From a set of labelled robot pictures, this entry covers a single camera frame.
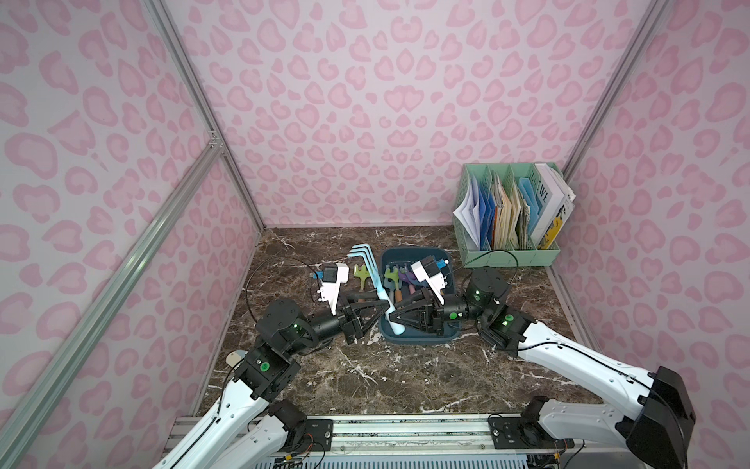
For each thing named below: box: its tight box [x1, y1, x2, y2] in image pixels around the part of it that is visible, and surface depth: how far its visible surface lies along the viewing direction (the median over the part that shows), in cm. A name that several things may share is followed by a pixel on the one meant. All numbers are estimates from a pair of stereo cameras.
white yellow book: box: [531, 162, 577, 251], surface depth 99 cm
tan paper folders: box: [491, 170, 531, 251], surface depth 99 cm
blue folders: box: [477, 178, 497, 251], surface depth 100 cm
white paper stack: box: [452, 175, 481, 249], surface depth 97 cm
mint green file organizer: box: [453, 162, 564, 268], surface depth 100 cm
